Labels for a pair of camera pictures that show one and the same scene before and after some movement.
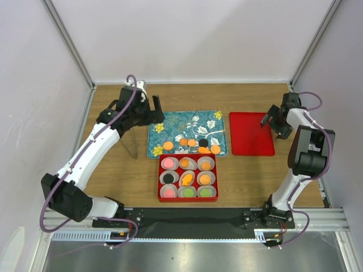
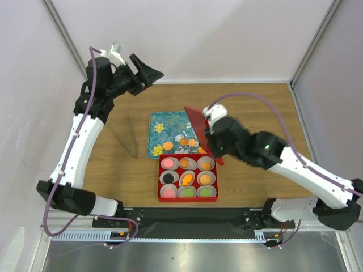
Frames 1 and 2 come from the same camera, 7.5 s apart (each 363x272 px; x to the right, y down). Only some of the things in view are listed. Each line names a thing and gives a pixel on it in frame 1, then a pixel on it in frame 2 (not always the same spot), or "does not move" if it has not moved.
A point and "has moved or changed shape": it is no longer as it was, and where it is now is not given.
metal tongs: x=129 y=140 does not move
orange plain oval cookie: x=206 y=166 does not move
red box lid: x=248 y=137 has moved or changed shape
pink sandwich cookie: x=168 y=162 does not move
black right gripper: x=273 y=111 -> x=211 y=136
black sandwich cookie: x=168 y=178 does not move
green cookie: x=205 y=192 does not move
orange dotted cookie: x=205 y=179 does not move
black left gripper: x=155 y=117 -> x=147 y=76
